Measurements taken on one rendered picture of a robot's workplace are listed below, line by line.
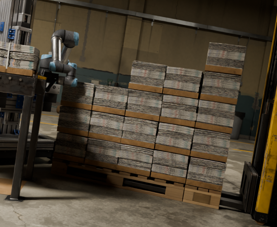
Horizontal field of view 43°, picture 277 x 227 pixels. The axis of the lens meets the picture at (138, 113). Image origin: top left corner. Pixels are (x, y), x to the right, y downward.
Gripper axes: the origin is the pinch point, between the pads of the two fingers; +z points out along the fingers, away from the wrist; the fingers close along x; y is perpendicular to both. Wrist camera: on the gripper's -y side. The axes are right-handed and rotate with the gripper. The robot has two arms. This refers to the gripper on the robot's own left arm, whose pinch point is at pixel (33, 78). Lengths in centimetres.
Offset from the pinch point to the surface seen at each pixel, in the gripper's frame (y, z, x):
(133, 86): 6, -81, 11
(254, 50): 193, -489, -659
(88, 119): -27, -49, -1
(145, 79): 13, -90, 14
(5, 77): -4, 6, 68
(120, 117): -21, -75, 8
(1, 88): -11, 8, 68
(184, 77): 19, -119, 25
